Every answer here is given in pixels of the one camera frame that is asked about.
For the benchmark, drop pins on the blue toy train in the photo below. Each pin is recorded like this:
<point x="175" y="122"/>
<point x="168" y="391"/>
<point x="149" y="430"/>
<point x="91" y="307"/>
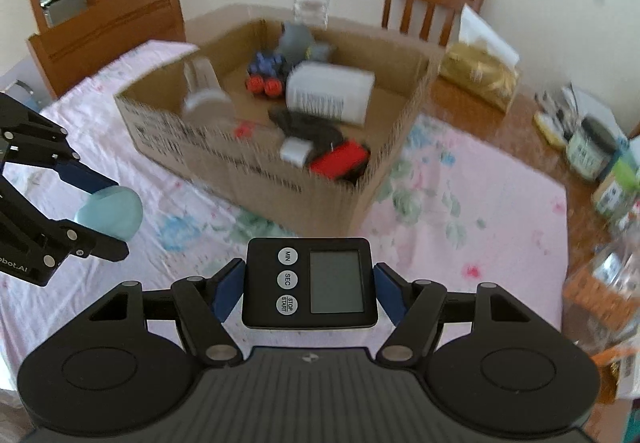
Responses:
<point x="265" y="65"/>

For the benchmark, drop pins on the white labelled box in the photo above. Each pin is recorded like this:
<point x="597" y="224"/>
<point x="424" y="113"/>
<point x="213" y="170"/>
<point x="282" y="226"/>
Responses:
<point x="330" y="90"/>

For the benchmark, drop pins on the cardboard box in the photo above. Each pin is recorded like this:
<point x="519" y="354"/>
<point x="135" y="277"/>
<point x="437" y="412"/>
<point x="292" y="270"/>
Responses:
<point x="300" y="203"/>

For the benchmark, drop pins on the dark-lid glass jar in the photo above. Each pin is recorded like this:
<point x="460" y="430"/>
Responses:
<point x="590" y="150"/>

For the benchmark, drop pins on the wooden panel-back chair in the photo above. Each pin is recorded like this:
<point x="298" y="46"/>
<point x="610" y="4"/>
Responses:
<point x="110" y="38"/>

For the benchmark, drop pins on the green-lid jar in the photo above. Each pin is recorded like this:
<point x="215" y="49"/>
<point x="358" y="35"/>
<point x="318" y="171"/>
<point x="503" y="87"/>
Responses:
<point x="617" y="188"/>

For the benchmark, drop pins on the white cartons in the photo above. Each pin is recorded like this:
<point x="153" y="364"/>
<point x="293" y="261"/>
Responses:
<point x="625" y="373"/>

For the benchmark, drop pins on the pink floral cloth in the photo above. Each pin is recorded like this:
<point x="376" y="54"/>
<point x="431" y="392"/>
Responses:
<point x="450" y="233"/>

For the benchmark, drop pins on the clear plastic bag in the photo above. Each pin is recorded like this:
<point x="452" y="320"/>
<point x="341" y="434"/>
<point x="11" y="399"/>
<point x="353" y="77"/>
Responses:
<point x="605" y="293"/>

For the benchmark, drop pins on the yellow flat packet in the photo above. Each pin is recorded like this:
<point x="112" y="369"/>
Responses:
<point x="547" y="130"/>

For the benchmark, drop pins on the small red-label bottle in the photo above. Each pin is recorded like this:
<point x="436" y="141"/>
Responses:
<point x="630" y="218"/>

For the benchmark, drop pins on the red toy truck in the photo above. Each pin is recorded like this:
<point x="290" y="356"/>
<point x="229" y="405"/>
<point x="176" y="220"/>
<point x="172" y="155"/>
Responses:
<point x="340" y="160"/>

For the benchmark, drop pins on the small red toy piece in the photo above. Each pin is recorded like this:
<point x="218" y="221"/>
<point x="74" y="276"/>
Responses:
<point x="243" y="130"/>

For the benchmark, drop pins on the light blue round toy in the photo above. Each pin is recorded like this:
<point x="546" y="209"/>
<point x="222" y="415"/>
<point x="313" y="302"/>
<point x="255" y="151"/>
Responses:
<point x="117" y="213"/>

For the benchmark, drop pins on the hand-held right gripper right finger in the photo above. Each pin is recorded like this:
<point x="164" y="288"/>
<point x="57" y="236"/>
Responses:
<point x="389" y="293"/>

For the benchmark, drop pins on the gold tissue pack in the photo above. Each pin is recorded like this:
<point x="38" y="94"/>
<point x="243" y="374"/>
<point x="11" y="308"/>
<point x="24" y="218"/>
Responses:
<point x="480" y="68"/>

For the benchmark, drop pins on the white papers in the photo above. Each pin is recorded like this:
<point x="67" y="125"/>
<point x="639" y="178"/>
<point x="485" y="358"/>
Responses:
<point x="595" y="103"/>

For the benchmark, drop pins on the grey elephant toy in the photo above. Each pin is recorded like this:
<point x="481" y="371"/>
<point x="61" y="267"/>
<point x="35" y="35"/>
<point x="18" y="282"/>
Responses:
<point x="295" y="40"/>

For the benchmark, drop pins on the black digital timer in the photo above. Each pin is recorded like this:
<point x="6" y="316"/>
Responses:
<point x="335" y="283"/>

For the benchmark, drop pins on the bundle of pens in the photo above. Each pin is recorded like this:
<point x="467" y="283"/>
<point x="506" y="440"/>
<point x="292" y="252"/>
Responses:
<point x="552" y="105"/>

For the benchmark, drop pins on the black toy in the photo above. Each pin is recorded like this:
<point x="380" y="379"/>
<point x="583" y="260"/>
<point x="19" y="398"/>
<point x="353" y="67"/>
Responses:
<point x="305" y="125"/>

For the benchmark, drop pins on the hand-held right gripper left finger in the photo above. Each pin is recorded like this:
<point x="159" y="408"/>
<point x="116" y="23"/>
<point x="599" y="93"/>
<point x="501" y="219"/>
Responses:
<point x="227" y="293"/>

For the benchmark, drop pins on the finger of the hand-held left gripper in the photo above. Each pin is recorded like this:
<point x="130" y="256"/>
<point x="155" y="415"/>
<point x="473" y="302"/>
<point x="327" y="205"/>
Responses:
<point x="85" y="178"/>
<point x="95" y="245"/>

